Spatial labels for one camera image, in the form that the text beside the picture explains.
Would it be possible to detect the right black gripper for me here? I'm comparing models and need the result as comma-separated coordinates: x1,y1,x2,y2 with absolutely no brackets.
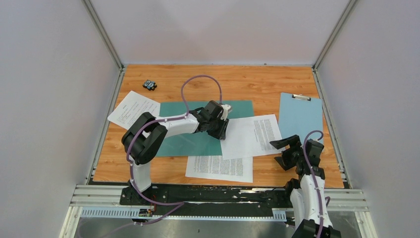
268,135,304,170

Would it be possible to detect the printed paper sheet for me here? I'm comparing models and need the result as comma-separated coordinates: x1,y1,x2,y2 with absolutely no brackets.
185,156,253,183
220,114,284,159
107,91,160,130

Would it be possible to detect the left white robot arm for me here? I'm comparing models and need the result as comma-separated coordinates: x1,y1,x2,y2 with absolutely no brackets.
121,100,232,205

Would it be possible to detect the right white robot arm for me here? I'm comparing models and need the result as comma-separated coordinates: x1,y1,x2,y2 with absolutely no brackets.
270,135,341,238

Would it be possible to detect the blue clipboard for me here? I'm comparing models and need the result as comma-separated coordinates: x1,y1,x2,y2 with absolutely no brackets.
278,92,323,142

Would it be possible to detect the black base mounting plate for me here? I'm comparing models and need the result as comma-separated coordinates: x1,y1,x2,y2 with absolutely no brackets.
119,184,292,217

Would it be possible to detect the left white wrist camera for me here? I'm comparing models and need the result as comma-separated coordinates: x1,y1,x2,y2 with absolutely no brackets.
219,104,232,120

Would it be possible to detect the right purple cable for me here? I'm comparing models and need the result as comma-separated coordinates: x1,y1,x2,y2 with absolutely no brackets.
302,130,330,238

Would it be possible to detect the aluminium frame rail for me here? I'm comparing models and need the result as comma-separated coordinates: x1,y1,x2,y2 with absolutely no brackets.
70,184,370,222

